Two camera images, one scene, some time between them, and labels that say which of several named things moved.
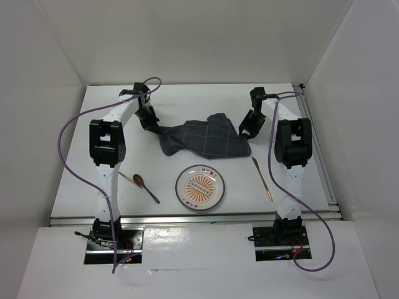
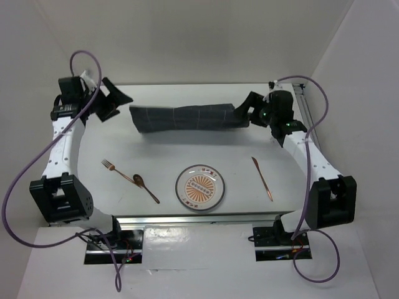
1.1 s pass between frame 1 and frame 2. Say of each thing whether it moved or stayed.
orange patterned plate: stayed
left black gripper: moved
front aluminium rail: stayed
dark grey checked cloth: moved
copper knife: stayed
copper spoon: stayed
